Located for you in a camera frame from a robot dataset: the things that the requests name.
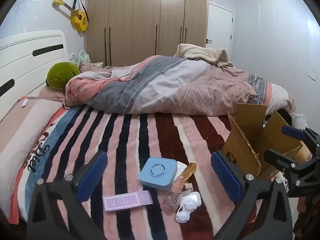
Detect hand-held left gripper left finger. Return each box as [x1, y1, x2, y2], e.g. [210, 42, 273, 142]
[26, 150, 108, 240]

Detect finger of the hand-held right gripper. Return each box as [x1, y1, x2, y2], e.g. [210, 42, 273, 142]
[282, 126, 320, 155]
[264, 149, 320, 198]

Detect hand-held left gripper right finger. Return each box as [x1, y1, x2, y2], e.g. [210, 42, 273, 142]
[211, 150, 293, 240]

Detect gold rectangular box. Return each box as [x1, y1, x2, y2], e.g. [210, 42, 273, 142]
[179, 162, 197, 183]

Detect cardboard box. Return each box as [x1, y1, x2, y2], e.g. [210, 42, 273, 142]
[221, 102, 310, 180]

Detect white plastic case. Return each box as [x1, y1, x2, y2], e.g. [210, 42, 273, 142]
[175, 191, 202, 223]

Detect lilac rectangular box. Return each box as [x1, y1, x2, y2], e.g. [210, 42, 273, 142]
[103, 190, 153, 212]

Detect clear pink spray bottle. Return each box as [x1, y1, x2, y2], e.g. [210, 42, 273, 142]
[161, 176, 187, 214]

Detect white plastic bag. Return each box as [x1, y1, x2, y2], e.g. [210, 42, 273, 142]
[291, 114, 307, 130]

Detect dark cloth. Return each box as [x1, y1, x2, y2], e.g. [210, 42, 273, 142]
[275, 109, 293, 126]

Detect striped plush blanket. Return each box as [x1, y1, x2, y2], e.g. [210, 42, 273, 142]
[15, 104, 263, 240]

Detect long pink pillow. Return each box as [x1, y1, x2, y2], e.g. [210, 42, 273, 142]
[0, 94, 65, 218]

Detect pink grey striped duvet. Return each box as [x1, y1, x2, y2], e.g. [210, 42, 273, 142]
[64, 55, 297, 117]

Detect green round pillow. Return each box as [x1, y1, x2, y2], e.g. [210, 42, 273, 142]
[46, 62, 81, 90]

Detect mint green bag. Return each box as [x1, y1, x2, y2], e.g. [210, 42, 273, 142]
[75, 50, 90, 65]

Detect cream fleece blanket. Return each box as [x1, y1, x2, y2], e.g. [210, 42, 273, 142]
[174, 43, 235, 68]

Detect white door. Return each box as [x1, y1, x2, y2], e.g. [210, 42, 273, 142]
[205, 2, 235, 63]

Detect white bed headboard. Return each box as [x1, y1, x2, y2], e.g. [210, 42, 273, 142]
[0, 30, 70, 123]

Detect yellow ukulele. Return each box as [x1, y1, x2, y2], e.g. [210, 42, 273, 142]
[52, 0, 88, 32]

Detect wooden wardrobe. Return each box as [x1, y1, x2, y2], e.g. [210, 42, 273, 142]
[84, 0, 209, 68]

